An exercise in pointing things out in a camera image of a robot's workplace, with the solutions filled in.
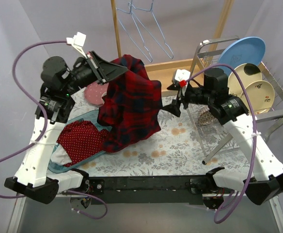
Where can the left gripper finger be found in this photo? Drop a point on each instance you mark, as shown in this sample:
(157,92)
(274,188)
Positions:
(109,71)
(105,65)

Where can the floral tablecloth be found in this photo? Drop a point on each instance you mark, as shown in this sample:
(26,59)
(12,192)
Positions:
(178,149)

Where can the pink dotted plate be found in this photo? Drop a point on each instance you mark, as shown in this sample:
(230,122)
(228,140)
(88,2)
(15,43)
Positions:
(94,93)

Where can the blue plate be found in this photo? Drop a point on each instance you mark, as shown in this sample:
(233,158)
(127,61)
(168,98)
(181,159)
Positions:
(246,50)

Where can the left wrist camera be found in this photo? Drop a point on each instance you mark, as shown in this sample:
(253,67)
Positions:
(77,42)

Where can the cream plate with flower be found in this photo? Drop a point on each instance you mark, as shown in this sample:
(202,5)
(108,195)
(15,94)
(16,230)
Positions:
(262,95)

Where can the wooden hanger stand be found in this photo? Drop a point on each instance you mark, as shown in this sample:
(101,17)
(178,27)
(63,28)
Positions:
(162,70)

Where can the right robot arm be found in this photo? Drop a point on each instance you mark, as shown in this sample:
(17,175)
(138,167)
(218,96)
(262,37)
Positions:
(265,178)

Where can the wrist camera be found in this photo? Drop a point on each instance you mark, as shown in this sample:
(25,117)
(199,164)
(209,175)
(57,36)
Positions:
(77,42)
(181,79)

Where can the patterned bowl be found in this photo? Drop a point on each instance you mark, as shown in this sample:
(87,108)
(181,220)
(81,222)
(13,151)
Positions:
(206,118)

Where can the red plaid skirt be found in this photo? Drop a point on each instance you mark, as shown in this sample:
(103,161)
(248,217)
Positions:
(131,106)

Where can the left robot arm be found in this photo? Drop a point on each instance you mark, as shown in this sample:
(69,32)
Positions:
(33,179)

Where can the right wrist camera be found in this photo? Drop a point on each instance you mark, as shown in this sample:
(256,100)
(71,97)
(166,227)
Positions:
(181,79)

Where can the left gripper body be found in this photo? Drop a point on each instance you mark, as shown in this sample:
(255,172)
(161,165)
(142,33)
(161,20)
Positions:
(96,70)

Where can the teal plastic tray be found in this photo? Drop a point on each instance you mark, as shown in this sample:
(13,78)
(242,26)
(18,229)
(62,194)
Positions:
(89,116)

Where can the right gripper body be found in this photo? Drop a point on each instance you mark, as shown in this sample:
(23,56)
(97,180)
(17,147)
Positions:
(180,96)

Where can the cream plate black spot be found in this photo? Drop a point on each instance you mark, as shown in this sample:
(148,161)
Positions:
(248,73)

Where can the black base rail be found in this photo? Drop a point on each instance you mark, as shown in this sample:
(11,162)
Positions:
(152,189)

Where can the blue wire hanger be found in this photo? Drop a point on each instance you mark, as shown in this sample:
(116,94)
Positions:
(131,28)
(155,31)

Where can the red polka dot cloth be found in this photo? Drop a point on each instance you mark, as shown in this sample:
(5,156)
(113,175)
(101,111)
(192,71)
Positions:
(78,141)

